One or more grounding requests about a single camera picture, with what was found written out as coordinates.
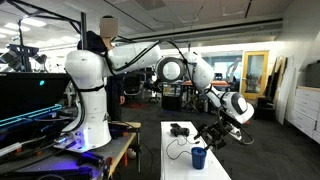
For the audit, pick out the black box on floor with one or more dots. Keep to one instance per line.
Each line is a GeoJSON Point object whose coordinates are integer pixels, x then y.
{"type": "Point", "coordinates": [265, 111]}

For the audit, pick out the black light stand rig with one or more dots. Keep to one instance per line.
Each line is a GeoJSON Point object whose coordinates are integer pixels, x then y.
{"type": "Point", "coordinates": [21, 53]}

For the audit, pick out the orange topped table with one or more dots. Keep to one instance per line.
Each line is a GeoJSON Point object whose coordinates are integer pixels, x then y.
{"type": "Point", "coordinates": [220, 84]}

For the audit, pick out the black aluminium frame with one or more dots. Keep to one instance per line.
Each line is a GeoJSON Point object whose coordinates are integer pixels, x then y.
{"type": "Point", "coordinates": [83, 30]}

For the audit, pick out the white leaning board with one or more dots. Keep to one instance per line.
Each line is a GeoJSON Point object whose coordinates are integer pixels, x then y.
{"type": "Point", "coordinates": [285, 93]}

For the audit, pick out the grey box on cabinet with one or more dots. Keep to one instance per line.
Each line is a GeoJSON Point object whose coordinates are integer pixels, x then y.
{"type": "Point", "coordinates": [314, 75]}

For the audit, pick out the blue plastic cup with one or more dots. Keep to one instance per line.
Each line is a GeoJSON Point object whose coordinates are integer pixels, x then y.
{"type": "Point", "coordinates": [199, 161]}

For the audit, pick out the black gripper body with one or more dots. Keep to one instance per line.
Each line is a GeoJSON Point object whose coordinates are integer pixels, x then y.
{"type": "Point", "coordinates": [220, 132]}

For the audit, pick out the robot mounting table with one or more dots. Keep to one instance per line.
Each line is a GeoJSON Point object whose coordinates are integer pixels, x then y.
{"type": "Point", "coordinates": [123, 146]}

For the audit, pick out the person in dark clothes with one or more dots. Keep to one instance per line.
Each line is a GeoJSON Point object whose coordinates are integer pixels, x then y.
{"type": "Point", "coordinates": [115, 90]}

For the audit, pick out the cyan lit metal bar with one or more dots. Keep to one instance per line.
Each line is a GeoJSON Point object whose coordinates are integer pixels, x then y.
{"type": "Point", "coordinates": [33, 115]}

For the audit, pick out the white power strip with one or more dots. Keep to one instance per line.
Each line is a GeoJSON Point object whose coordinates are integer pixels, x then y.
{"type": "Point", "coordinates": [10, 149]}

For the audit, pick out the black stereo camera on table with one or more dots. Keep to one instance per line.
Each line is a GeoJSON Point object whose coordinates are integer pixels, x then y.
{"type": "Point", "coordinates": [180, 130]}

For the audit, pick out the black office chair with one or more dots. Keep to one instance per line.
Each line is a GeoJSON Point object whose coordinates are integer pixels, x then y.
{"type": "Point", "coordinates": [154, 88]}
{"type": "Point", "coordinates": [132, 86]}

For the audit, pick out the yellow framed glass door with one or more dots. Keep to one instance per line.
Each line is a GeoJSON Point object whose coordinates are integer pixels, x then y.
{"type": "Point", "coordinates": [242, 73]}

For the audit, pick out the white drawer cabinet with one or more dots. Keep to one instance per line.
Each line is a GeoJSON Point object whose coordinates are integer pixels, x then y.
{"type": "Point", "coordinates": [305, 110]}

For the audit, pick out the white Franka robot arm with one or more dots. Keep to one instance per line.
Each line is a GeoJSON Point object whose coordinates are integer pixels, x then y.
{"type": "Point", "coordinates": [86, 70]}

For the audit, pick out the large black monitor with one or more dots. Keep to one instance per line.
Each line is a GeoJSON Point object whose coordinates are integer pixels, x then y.
{"type": "Point", "coordinates": [26, 93]}

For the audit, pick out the black bin under table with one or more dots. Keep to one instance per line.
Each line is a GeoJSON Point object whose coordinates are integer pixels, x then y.
{"type": "Point", "coordinates": [171, 102]}

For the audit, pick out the brown wooden boards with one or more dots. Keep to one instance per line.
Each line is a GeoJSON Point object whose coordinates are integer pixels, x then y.
{"type": "Point", "coordinates": [273, 80]}

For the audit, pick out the purple and white marker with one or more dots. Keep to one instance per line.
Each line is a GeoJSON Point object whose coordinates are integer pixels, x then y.
{"type": "Point", "coordinates": [199, 150]}

